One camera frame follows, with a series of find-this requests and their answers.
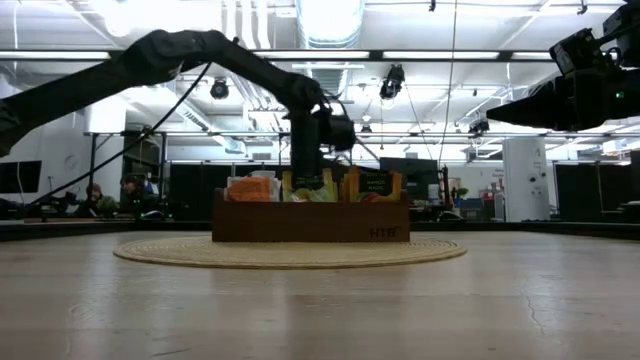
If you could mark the white column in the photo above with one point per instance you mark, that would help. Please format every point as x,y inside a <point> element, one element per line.
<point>525,200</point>

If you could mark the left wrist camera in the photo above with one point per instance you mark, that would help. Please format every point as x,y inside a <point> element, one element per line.
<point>341,132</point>

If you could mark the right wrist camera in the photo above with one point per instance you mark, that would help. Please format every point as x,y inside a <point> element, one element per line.
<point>580,50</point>

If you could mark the round woven placemat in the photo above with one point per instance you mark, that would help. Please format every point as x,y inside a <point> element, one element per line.
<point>290,255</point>

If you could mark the yellow mango tea packet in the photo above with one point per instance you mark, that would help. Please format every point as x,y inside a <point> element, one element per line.
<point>330,192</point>
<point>345,189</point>

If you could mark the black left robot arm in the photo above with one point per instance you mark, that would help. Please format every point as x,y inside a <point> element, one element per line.
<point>75,90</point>

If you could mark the silver ventilation duct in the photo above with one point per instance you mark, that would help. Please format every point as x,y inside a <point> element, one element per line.
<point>327,20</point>

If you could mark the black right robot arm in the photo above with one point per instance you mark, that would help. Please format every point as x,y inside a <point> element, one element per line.
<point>627,30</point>

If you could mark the person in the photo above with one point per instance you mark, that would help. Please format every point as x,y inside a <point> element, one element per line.
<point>132,189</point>
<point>92,197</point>

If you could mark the green mango snack packet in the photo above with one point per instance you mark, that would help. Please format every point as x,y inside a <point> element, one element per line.
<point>372,186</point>

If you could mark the black monitor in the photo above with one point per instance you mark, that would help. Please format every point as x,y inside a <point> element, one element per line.
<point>20,176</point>

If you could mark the wooden tea box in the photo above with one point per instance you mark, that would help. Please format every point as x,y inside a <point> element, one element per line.
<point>310,222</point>

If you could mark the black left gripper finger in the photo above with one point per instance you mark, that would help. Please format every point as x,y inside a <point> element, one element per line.
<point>307,181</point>

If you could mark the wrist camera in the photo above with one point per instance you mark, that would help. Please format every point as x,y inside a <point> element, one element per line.
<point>341,132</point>
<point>580,50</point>

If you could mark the small potted plant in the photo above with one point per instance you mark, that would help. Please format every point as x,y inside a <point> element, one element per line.
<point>107,205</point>

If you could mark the orange tazo tea packet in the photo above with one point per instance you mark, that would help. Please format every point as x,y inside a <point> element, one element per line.
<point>276,189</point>
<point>250,190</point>

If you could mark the white cup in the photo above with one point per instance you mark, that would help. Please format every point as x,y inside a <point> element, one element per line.
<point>433,193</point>

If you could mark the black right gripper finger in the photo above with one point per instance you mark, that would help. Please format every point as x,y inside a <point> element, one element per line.
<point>540,102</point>
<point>555,121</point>

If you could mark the black screen panel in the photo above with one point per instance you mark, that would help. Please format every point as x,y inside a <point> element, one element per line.
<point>415,172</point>

